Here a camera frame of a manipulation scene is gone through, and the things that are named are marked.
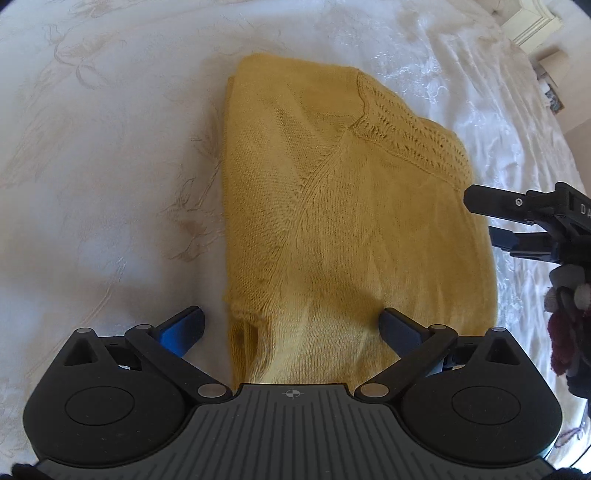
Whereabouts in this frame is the yellow knit sweater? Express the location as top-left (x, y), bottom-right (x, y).
top-left (221, 54), bottom-right (497, 387)

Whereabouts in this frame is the right framed photo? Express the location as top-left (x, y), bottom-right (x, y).
top-left (541, 81), bottom-right (564, 115)

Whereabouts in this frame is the cream tufted headboard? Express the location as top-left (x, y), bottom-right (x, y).
top-left (483, 0), bottom-right (563, 53)

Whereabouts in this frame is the white embroidered bedspread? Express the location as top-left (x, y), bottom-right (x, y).
top-left (1, 1), bottom-right (581, 470)

